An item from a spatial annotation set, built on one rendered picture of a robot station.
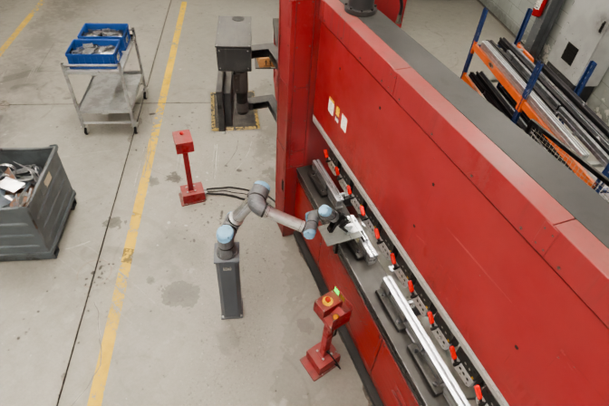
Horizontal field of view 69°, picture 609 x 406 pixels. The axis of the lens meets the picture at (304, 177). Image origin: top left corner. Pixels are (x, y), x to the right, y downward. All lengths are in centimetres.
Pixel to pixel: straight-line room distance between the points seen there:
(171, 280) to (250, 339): 90
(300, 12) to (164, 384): 279
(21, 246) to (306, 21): 303
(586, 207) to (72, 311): 368
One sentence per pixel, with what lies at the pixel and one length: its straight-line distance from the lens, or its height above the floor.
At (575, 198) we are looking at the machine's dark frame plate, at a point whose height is 230.
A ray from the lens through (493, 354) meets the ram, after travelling 224.
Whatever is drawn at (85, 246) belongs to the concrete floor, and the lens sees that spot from 461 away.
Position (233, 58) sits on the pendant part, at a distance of 322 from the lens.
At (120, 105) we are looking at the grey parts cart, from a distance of 570.
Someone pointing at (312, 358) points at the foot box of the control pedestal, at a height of 12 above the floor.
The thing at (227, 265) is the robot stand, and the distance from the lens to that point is 326.
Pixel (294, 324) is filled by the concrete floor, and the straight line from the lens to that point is 384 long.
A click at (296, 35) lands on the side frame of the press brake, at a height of 206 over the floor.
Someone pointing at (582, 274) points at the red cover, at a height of 224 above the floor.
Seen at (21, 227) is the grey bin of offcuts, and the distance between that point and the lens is 431.
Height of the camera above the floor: 336
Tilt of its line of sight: 43 degrees down
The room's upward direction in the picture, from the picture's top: 5 degrees clockwise
